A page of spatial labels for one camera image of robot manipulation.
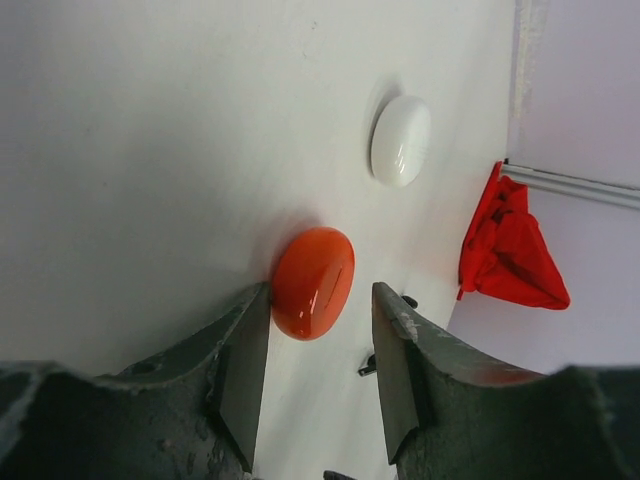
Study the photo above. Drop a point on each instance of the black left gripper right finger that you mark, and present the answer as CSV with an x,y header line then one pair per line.
x,y
451,411

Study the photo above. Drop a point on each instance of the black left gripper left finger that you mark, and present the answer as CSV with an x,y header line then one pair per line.
x,y
188,412

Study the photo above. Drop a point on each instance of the black earbud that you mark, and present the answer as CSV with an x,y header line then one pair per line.
x,y
410,301
369,367

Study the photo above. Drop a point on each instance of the orange earbud charging case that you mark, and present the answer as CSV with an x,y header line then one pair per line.
x,y
312,282

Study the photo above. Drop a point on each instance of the white earbud charging case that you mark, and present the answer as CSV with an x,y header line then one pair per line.
x,y
400,141

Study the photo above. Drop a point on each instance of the red cloth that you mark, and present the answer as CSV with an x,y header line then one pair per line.
x,y
504,254

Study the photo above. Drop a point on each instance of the right aluminium frame post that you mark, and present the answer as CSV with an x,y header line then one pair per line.
x,y
576,187

